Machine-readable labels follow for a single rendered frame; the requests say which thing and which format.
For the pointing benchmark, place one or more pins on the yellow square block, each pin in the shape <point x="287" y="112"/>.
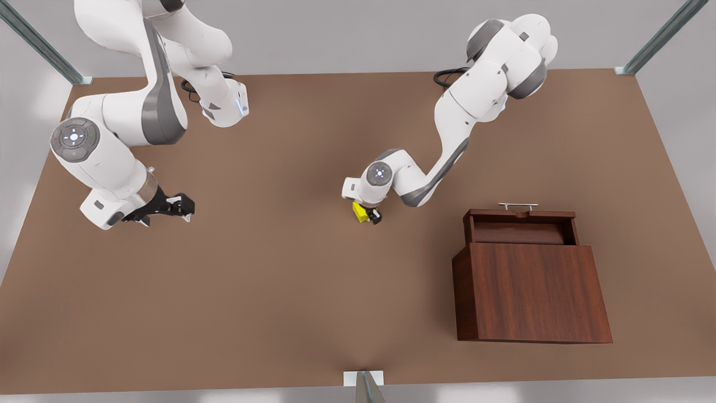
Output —
<point x="359" y="212"/>

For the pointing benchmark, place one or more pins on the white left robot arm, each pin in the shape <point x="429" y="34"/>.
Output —
<point x="481" y="84"/>

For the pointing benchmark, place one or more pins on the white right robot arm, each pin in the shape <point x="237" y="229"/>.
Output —
<point x="117" y="112"/>

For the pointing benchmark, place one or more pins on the dark brown wooden cabinet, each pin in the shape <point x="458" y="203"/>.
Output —
<point x="531" y="294"/>

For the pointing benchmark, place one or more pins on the silver frame post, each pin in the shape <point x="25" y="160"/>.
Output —
<point x="42" y="45"/>
<point x="366" y="386"/>
<point x="660" y="36"/>

